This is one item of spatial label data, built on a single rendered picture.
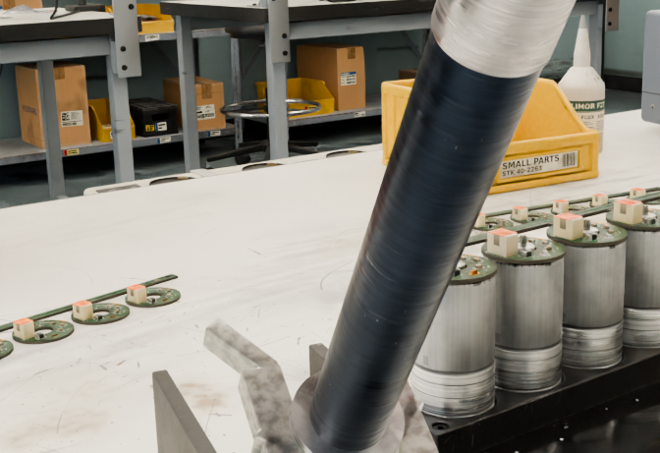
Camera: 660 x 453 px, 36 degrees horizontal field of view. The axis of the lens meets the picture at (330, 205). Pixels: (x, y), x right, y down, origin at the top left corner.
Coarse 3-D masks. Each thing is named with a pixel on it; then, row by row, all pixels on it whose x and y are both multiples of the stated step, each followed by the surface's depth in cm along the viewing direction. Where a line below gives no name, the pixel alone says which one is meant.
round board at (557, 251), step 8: (528, 240) 32; (536, 240) 32; (544, 240) 32; (536, 248) 31; (544, 248) 31; (552, 248) 31; (560, 248) 31; (488, 256) 30; (496, 256) 30; (512, 256) 30; (520, 256) 30; (528, 256) 30; (536, 256) 30; (544, 256) 30; (552, 256) 30; (560, 256) 30
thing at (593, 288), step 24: (576, 264) 32; (600, 264) 32; (624, 264) 32; (576, 288) 32; (600, 288) 32; (624, 288) 33; (576, 312) 32; (600, 312) 32; (576, 336) 32; (600, 336) 32; (576, 360) 32; (600, 360) 32
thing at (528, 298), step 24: (504, 264) 30; (528, 264) 30; (552, 264) 30; (504, 288) 30; (528, 288) 30; (552, 288) 30; (504, 312) 30; (528, 312) 30; (552, 312) 30; (504, 336) 31; (528, 336) 30; (552, 336) 31; (504, 360) 31; (528, 360) 31; (552, 360) 31; (504, 384) 31; (528, 384) 31; (552, 384) 31
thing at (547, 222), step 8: (656, 192) 37; (640, 200) 36; (648, 200) 36; (592, 208) 35; (600, 208) 35; (608, 208) 35; (584, 216) 35; (528, 224) 34; (536, 224) 34; (544, 224) 34; (552, 224) 34; (520, 232) 33; (472, 240) 32; (480, 240) 32
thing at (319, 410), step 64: (448, 64) 9; (448, 128) 10; (512, 128) 10; (384, 192) 11; (448, 192) 10; (384, 256) 11; (448, 256) 11; (384, 320) 12; (320, 384) 14; (384, 384) 13; (320, 448) 14; (384, 448) 14
